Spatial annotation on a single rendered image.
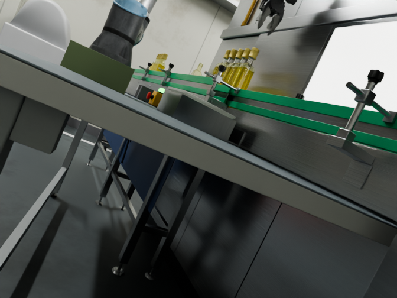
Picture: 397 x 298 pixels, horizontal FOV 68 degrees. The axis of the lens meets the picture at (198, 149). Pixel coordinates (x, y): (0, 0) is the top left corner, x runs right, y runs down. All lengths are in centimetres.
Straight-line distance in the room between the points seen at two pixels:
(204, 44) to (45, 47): 212
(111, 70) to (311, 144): 65
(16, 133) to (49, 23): 343
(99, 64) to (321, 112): 69
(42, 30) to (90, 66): 280
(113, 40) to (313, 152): 73
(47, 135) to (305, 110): 71
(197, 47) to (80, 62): 360
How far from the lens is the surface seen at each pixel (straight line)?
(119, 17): 112
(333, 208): 49
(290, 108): 98
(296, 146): 87
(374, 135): 78
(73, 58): 105
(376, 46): 114
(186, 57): 451
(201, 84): 133
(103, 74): 104
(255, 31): 174
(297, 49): 138
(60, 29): 380
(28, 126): 41
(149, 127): 35
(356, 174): 74
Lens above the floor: 76
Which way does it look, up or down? 4 degrees down
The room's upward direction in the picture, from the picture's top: 25 degrees clockwise
